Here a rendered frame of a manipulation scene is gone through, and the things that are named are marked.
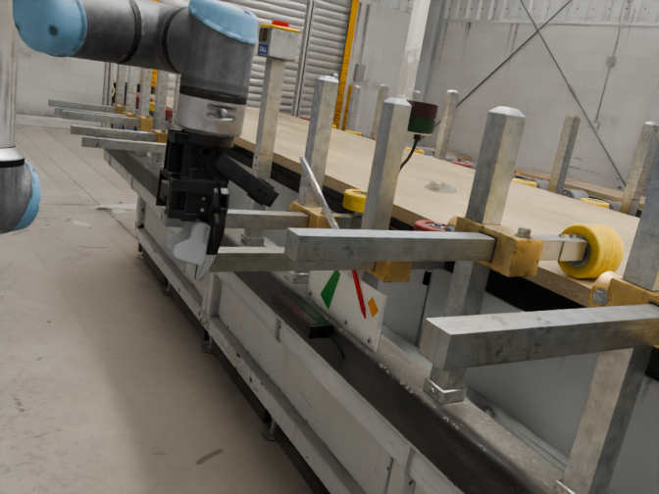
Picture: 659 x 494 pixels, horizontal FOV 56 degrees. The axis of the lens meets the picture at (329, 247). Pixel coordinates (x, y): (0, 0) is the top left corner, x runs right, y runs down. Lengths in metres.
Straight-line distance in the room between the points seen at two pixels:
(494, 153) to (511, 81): 9.37
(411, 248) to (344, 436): 1.00
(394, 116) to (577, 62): 8.60
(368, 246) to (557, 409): 0.50
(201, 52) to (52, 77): 7.93
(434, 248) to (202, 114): 0.34
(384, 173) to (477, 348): 0.60
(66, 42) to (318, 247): 0.39
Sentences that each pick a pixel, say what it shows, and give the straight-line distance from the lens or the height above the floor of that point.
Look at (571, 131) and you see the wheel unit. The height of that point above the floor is 1.09.
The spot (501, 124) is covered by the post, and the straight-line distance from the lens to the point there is 0.84.
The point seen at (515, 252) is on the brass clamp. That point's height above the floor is 0.95.
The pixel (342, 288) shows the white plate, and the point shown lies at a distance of 1.12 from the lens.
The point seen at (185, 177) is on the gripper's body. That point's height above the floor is 0.97.
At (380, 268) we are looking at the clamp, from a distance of 1.02.
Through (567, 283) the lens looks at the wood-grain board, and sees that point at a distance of 0.97.
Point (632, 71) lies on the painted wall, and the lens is 9.13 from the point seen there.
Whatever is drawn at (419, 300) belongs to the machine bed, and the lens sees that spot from 1.31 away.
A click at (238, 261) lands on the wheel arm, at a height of 0.85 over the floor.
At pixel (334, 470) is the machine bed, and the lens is 1.69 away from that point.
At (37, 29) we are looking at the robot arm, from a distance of 0.85.
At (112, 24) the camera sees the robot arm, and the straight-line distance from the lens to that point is 0.86.
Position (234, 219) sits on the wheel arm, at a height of 0.85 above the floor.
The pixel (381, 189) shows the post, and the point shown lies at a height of 0.96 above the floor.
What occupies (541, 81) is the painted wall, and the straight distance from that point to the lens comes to 9.87.
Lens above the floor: 1.12
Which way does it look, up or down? 15 degrees down
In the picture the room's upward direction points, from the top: 9 degrees clockwise
